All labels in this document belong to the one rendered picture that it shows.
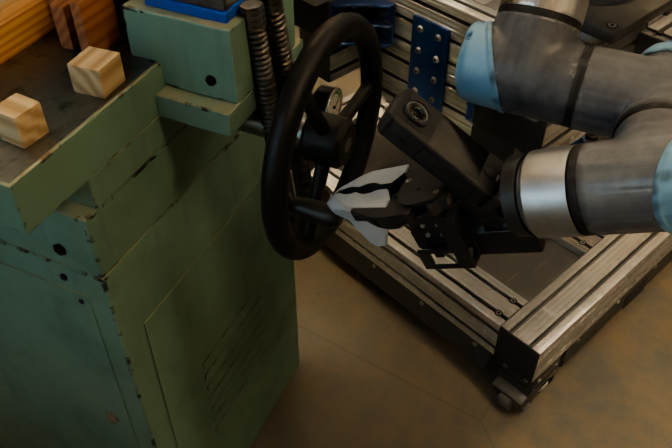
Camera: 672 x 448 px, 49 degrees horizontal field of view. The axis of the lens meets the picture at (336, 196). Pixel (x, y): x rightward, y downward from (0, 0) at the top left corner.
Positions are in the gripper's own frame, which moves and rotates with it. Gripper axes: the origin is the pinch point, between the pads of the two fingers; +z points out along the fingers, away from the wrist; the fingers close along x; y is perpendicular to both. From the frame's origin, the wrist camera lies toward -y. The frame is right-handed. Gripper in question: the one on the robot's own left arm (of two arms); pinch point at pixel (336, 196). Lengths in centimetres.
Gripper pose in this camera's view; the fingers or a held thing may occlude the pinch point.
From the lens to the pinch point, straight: 73.6
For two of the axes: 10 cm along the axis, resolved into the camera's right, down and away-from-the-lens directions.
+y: 4.6, 7.5, 4.8
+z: -7.8, 0.9, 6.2
